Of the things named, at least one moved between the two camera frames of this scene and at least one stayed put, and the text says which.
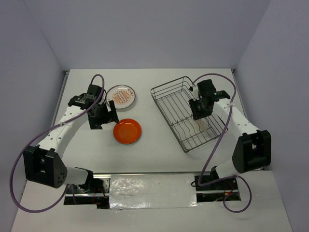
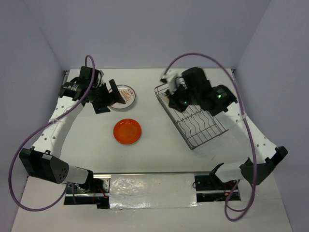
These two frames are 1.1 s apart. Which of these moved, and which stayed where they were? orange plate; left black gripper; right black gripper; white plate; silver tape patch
Moved: right black gripper; left black gripper
Stayed: silver tape patch; white plate; orange plate
